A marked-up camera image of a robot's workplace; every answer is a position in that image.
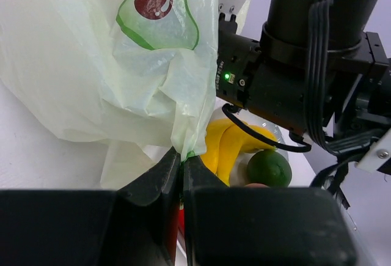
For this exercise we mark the green fake fruit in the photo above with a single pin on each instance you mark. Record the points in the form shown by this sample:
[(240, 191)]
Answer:
[(269, 168)]

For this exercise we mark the white oval plate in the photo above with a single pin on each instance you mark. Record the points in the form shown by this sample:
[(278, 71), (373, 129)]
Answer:
[(302, 171)]

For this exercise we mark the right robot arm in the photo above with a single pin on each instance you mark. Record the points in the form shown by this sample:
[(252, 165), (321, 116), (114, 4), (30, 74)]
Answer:
[(316, 72)]

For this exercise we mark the pink fake peach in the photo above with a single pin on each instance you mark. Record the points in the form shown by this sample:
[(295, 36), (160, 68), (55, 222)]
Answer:
[(256, 185)]

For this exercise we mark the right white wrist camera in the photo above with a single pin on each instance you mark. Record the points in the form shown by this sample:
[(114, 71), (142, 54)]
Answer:
[(378, 157)]

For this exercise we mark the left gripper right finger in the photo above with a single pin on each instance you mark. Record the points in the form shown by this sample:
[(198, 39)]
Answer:
[(261, 226)]

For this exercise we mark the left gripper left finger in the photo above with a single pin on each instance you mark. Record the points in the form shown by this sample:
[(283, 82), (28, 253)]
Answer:
[(135, 225)]

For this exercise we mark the orange fake fruit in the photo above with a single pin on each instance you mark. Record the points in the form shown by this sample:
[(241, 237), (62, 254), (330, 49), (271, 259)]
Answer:
[(181, 219)]

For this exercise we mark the yellow fake banana bunch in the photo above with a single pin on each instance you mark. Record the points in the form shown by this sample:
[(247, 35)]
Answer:
[(224, 142)]

